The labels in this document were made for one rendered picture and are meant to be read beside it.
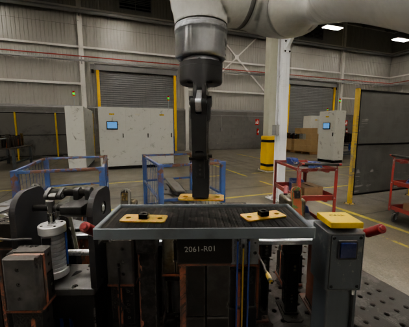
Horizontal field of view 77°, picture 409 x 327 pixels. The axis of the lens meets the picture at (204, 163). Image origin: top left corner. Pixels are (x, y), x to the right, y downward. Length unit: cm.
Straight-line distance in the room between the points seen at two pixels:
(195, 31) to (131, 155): 843
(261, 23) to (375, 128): 508
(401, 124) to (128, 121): 712
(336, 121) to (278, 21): 1051
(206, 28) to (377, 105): 518
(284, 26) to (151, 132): 846
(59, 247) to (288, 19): 67
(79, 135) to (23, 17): 863
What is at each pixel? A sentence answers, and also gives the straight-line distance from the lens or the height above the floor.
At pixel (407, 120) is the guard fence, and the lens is 622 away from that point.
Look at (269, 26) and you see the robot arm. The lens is 51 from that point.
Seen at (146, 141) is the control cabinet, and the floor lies 88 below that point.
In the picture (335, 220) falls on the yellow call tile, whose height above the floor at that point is 116.
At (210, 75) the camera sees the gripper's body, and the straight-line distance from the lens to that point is 44.
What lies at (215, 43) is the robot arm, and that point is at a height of 146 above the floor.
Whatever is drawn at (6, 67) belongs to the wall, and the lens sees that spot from 1581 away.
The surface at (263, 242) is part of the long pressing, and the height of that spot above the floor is 100.
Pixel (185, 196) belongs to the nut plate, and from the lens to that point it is 49.
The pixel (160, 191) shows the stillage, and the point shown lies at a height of 66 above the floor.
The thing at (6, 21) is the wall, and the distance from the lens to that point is 1626.
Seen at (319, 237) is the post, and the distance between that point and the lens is 56.
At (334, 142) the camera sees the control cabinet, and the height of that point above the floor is 80.
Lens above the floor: 133
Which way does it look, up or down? 8 degrees down
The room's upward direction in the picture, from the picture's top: straight up
